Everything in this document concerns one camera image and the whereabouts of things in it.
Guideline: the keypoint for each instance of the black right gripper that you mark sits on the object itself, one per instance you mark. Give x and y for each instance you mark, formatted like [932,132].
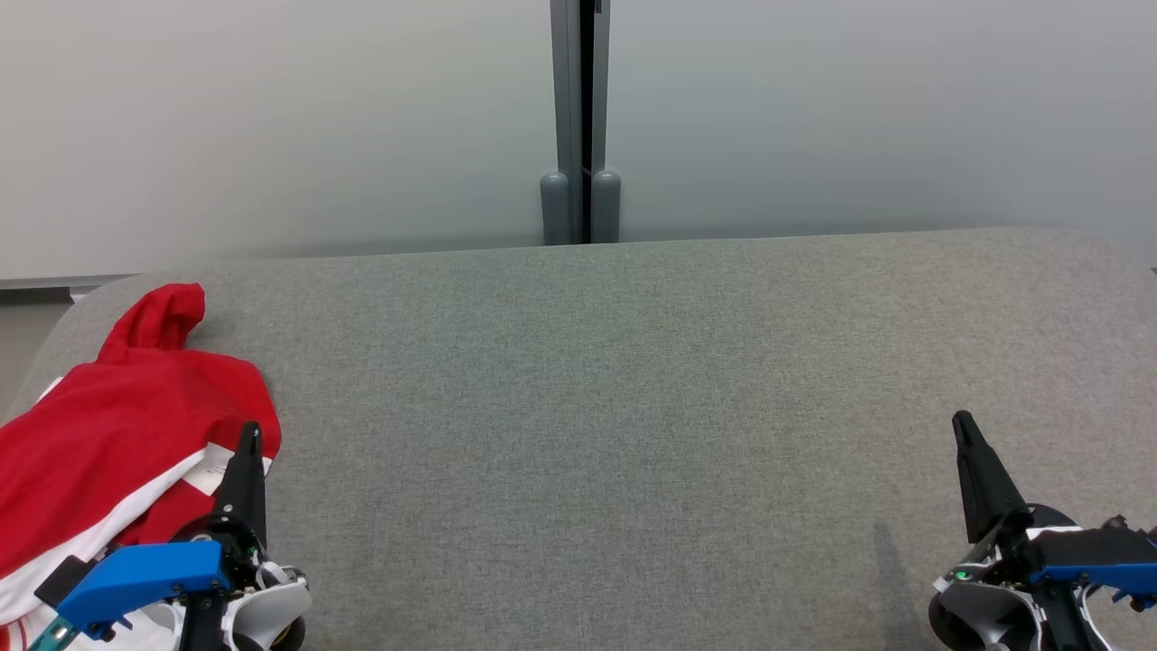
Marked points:
[1012,542]

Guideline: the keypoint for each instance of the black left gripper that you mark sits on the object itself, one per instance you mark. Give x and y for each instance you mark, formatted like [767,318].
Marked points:
[237,541]

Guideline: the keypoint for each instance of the red garment with white band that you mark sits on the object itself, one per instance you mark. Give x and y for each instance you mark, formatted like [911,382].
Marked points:
[108,425]

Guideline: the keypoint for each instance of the red garment with white sleeves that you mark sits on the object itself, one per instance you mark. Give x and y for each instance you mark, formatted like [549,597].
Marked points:
[23,601]

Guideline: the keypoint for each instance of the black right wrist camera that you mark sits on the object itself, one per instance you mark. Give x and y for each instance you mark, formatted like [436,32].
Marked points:
[1098,545]

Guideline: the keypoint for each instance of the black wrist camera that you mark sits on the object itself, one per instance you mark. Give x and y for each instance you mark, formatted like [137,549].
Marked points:
[65,579]
[1098,545]

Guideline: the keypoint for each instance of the blue left camera bracket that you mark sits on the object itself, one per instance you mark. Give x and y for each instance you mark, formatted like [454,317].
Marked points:
[145,574]

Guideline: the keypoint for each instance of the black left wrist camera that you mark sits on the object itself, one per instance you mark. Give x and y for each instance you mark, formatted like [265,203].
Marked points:
[65,579]

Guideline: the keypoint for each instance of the grey wall base rail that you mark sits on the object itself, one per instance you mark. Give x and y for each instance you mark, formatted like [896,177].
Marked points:
[54,285]

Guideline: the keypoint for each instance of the grey rounded post bumper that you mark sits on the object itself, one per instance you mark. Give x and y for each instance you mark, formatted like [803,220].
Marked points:
[606,210]
[555,212]

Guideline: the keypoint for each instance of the grey metal partition post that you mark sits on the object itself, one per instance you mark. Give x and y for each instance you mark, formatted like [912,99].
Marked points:
[568,90]

